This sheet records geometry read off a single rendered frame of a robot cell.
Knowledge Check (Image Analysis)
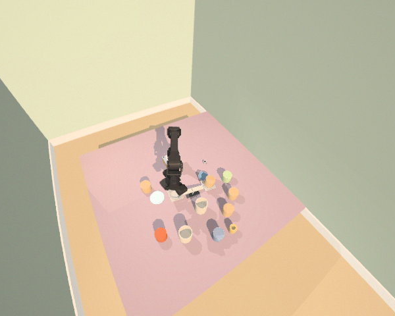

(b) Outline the white round disc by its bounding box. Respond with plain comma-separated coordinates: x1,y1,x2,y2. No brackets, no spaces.
150,192,164,205

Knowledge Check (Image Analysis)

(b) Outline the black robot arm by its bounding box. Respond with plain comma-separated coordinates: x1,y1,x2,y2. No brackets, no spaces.
159,126,183,191

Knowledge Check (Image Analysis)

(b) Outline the blue cube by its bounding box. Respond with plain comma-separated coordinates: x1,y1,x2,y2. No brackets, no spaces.
198,171,207,180

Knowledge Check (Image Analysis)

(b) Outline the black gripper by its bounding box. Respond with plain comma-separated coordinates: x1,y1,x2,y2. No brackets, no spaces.
163,170,188,196

